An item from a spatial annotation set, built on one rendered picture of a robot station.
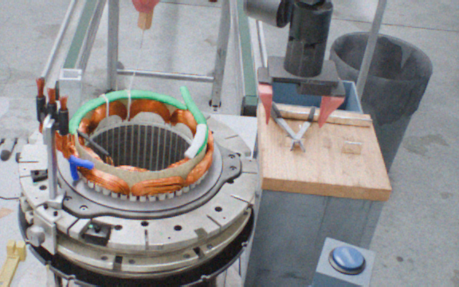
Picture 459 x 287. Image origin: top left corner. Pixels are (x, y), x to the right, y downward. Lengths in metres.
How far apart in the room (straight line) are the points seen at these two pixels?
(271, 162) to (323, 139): 0.11
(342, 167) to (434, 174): 1.99
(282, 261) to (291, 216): 0.10
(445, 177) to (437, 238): 0.42
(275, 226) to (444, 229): 1.74
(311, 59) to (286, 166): 0.16
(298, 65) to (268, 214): 0.23
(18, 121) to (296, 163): 0.72
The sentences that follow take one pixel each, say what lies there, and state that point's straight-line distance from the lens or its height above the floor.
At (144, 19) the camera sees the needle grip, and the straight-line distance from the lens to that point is 0.78.
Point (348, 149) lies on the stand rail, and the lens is 1.03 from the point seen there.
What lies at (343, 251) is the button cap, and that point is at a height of 1.04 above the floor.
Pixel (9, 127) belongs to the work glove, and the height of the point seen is 0.80.
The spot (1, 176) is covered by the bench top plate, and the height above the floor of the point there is 0.78.
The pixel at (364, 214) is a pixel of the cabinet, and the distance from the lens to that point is 1.02.
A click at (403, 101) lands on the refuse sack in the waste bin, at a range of 2.45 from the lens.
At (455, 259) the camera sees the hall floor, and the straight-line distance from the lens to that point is 2.60.
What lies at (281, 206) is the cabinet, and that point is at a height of 1.01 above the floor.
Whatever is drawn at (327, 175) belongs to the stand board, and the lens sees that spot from 0.98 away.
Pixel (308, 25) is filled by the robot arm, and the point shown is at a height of 1.26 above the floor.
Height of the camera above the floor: 1.64
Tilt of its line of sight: 35 degrees down
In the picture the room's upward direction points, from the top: 8 degrees clockwise
